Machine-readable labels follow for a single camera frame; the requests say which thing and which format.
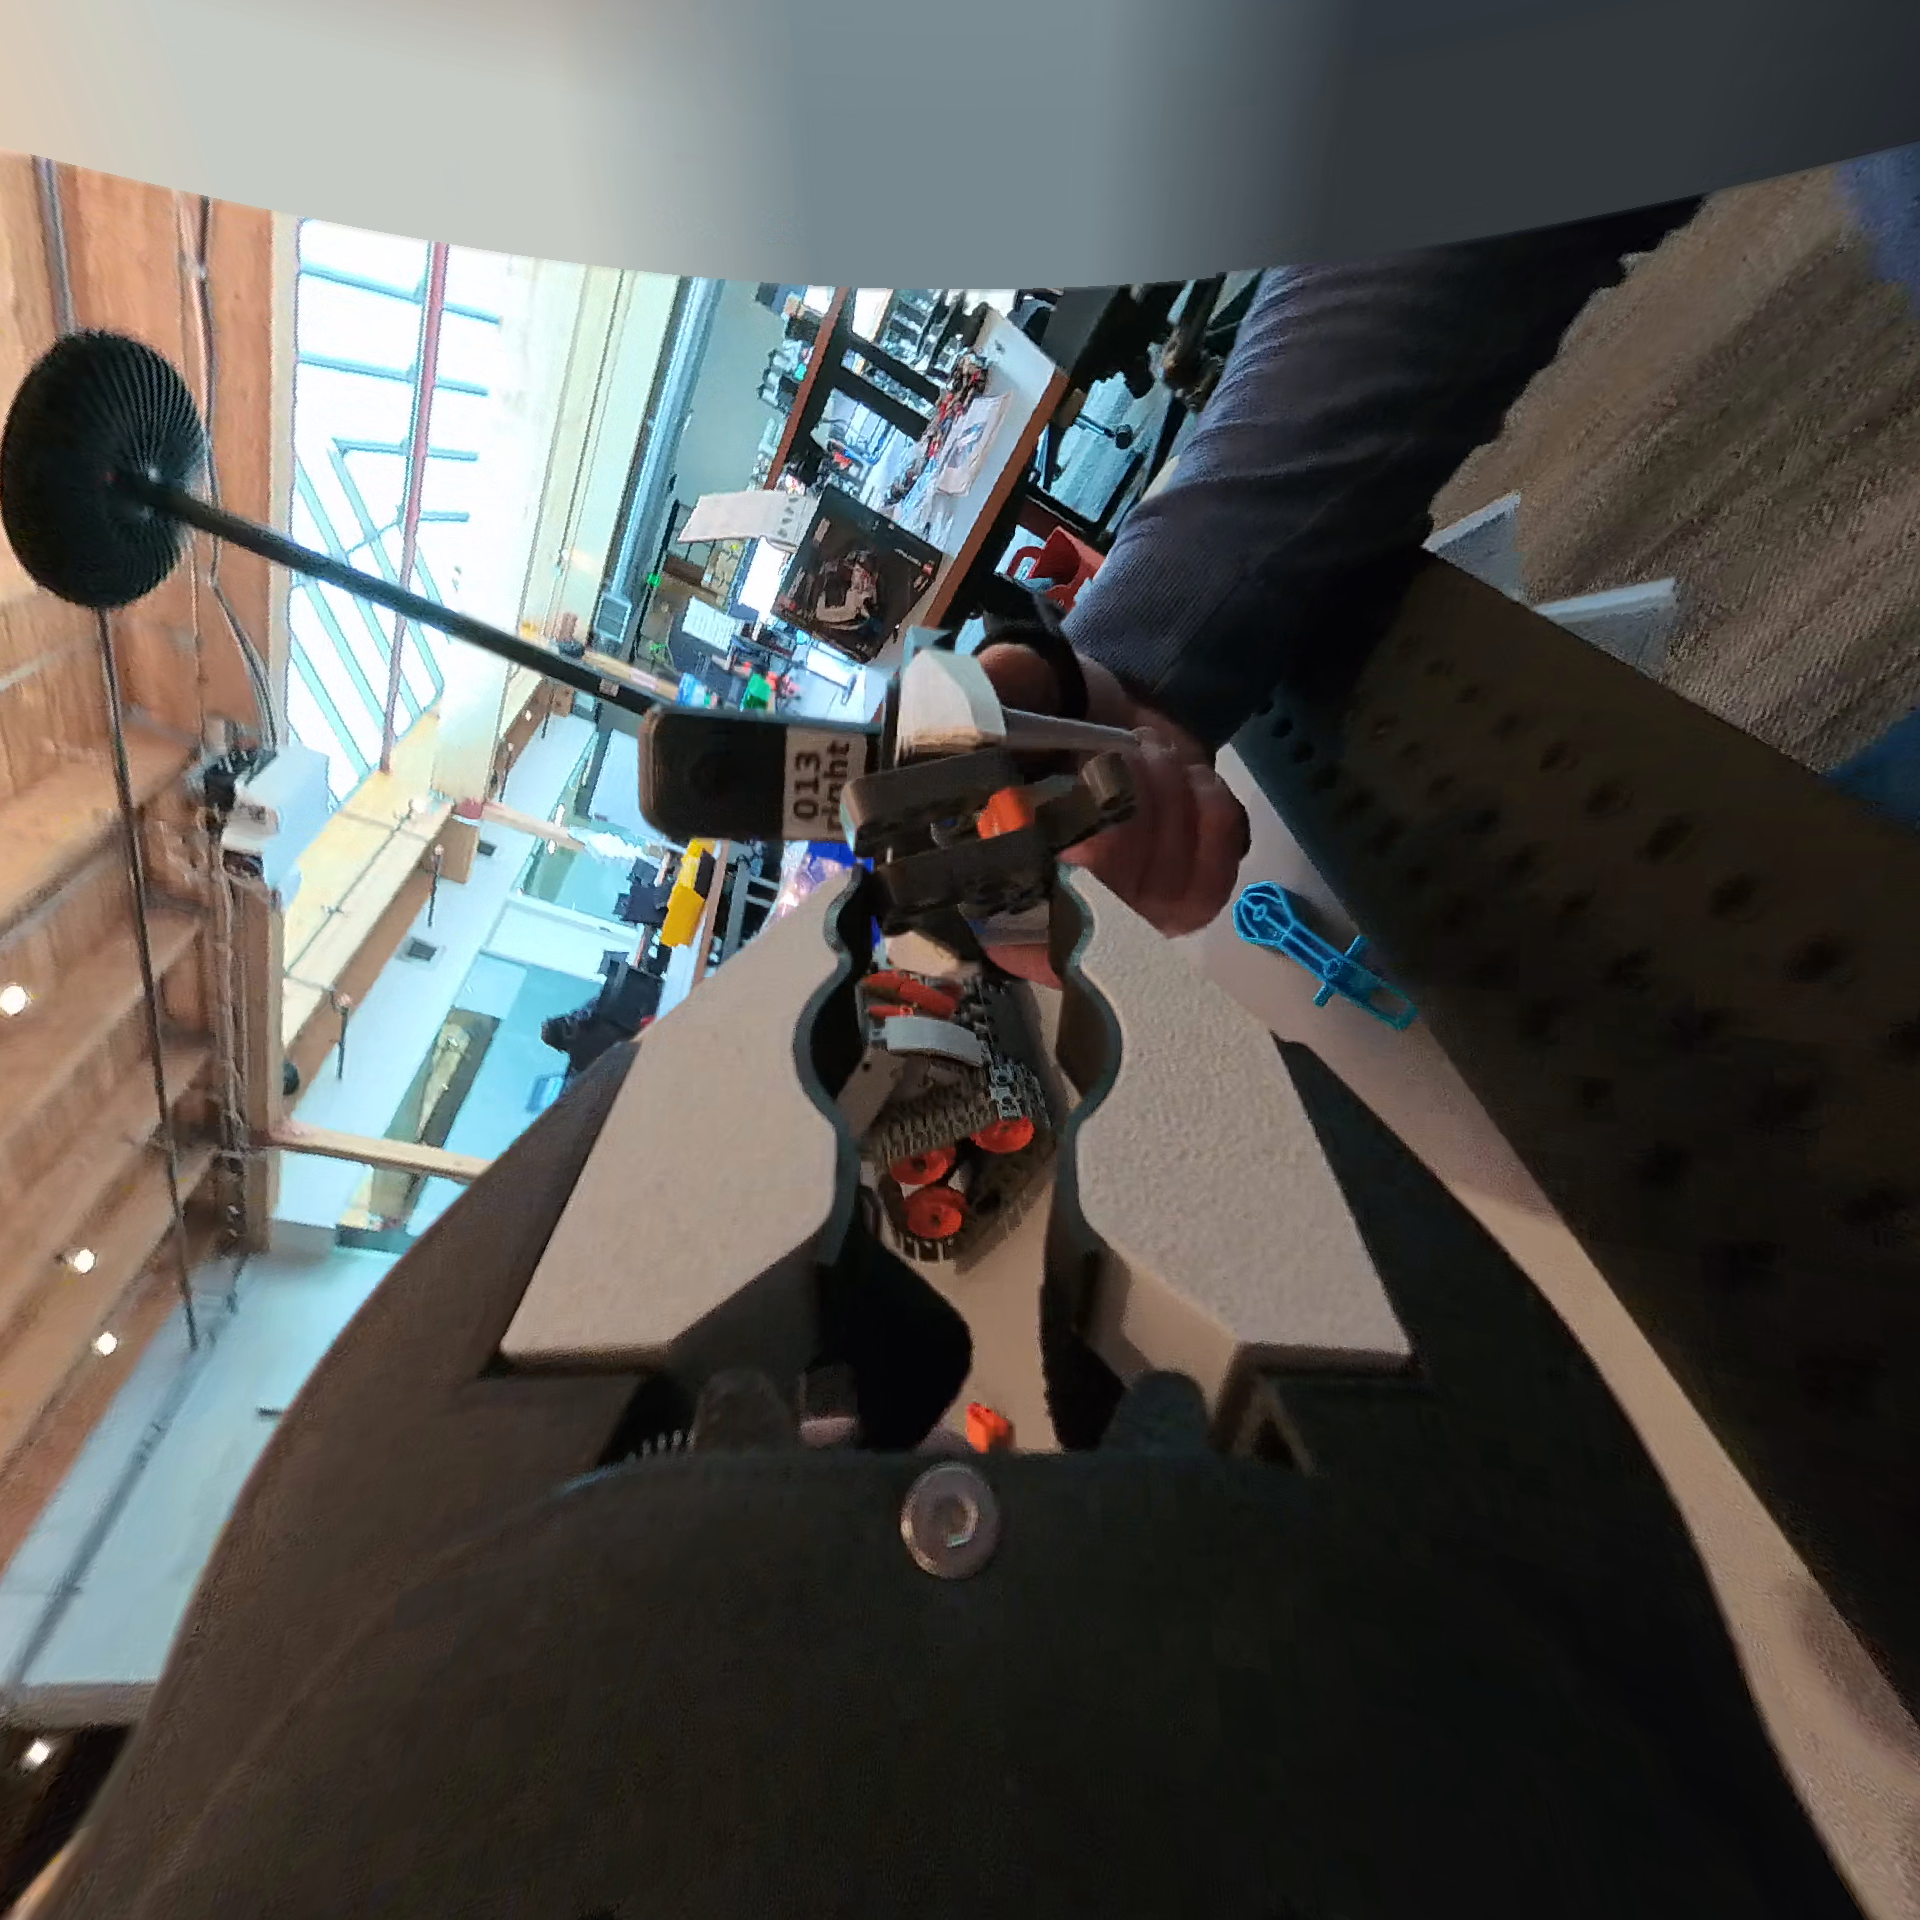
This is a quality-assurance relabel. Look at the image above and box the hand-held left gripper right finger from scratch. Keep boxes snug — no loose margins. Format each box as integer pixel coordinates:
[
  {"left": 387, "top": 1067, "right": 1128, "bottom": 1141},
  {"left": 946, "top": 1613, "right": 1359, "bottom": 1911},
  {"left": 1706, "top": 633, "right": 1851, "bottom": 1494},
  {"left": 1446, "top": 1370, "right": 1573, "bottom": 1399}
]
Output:
[{"left": 1043, "top": 879, "right": 1415, "bottom": 1379}]

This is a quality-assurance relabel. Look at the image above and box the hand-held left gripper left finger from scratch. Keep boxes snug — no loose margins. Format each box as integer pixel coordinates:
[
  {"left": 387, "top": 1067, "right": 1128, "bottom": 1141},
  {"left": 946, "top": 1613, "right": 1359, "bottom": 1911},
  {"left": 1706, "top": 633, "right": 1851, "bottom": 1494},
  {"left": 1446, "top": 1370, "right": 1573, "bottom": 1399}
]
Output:
[{"left": 503, "top": 879, "right": 875, "bottom": 1377}]

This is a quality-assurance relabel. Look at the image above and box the grey orange brick claw assembly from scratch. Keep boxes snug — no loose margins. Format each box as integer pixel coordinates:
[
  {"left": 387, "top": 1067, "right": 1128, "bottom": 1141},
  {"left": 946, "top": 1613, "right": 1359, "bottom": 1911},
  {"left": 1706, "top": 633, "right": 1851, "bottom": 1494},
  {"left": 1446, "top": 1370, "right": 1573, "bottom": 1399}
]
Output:
[{"left": 844, "top": 750, "right": 1136, "bottom": 929}]

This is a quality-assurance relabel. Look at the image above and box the person's right hand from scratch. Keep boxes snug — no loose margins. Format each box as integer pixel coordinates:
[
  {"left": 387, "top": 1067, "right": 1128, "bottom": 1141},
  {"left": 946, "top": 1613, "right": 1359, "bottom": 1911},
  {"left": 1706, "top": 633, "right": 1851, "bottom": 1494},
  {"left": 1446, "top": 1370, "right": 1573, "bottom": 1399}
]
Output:
[{"left": 972, "top": 642, "right": 1251, "bottom": 945}]

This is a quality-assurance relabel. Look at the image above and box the black toy car box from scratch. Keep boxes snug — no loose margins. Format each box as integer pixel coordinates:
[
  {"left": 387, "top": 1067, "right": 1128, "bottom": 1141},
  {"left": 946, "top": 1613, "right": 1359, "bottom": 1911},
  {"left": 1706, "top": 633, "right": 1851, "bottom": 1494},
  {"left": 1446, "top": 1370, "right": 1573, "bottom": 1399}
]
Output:
[{"left": 772, "top": 483, "right": 946, "bottom": 663}]

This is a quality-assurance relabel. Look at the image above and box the grey tracked toy robot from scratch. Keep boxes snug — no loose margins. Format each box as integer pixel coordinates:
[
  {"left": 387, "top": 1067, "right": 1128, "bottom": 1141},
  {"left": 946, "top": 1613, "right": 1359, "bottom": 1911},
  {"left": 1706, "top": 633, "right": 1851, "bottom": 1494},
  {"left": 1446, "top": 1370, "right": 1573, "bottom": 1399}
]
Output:
[{"left": 848, "top": 968, "right": 1067, "bottom": 1279}]

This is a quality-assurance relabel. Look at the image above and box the cyan plastic brick tool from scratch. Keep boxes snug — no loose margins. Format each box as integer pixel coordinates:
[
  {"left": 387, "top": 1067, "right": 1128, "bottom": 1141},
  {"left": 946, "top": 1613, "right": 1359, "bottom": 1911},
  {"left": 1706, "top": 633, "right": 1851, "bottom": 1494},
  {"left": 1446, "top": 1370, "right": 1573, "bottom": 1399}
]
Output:
[{"left": 1232, "top": 883, "right": 1420, "bottom": 1033}]

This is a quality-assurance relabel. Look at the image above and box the white ceiling projector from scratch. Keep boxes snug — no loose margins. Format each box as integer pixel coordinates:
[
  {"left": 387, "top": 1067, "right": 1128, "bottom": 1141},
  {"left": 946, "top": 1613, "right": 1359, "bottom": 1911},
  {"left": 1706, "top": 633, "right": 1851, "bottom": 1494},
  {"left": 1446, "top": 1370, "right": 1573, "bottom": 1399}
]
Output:
[{"left": 191, "top": 739, "right": 336, "bottom": 905}]

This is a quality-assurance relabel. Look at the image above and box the black perforated pad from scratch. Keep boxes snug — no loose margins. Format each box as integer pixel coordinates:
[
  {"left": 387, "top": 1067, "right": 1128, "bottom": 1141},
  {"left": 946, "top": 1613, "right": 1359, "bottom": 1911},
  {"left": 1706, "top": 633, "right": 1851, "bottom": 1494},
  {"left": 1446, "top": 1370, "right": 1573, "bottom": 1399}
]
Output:
[{"left": 1223, "top": 555, "right": 1920, "bottom": 1697}]

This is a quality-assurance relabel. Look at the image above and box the black support pole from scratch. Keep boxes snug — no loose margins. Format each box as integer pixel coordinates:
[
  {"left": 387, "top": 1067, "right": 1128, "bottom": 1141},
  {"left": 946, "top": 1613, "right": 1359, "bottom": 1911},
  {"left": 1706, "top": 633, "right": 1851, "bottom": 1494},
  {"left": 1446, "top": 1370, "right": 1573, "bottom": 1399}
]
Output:
[{"left": 0, "top": 327, "right": 663, "bottom": 721}]

